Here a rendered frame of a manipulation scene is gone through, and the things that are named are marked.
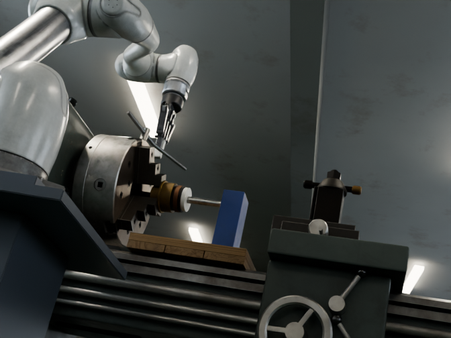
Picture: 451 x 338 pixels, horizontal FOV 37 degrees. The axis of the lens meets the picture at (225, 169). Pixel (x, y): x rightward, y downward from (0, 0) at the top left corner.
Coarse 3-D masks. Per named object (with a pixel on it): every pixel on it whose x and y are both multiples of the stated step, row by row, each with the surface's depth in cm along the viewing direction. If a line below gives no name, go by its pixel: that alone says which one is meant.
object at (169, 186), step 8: (160, 184) 190; (168, 184) 190; (176, 184) 192; (152, 192) 190; (160, 192) 189; (168, 192) 188; (176, 192) 188; (160, 200) 189; (168, 200) 188; (176, 200) 188; (160, 208) 190; (168, 208) 189; (176, 208) 189
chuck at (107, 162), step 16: (112, 144) 187; (128, 144) 187; (144, 144) 197; (96, 160) 183; (112, 160) 183; (128, 160) 186; (96, 176) 181; (112, 176) 180; (128, 176) 188; (96, 192) 181; (112, 192) 180; (128, 192) 189; (96, 208) 181; (112, 208) 180; (96, 224) 184; (144, 224) 204; (112, 240) 187
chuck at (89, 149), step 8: (96, 136) 192; (104, 136) 193; (88, 144) 188; (96, 144) 188; (88, 152) 185; (80, 160) 184; (88, 160) 184; (80, 168) 183; (80, 176) 182; (72, 184) 182; (80, 184) 182; (72, 192) 182; (80, 192) 182; (72, 200) 183; (80, 200) 182; (80, 208) 183
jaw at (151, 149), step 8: (136, 152) 191; (144, 152) 191; (152, 152) 193; (136, 160) 192; (144, 160) 191; (152, 160) 193; (136, 168) 192; (144, 168) 191; (152, 168) 191; (136, 176) 192; (144, 176) 191; (152, 176) 191; (160, 176) 190; (152, 184) 191
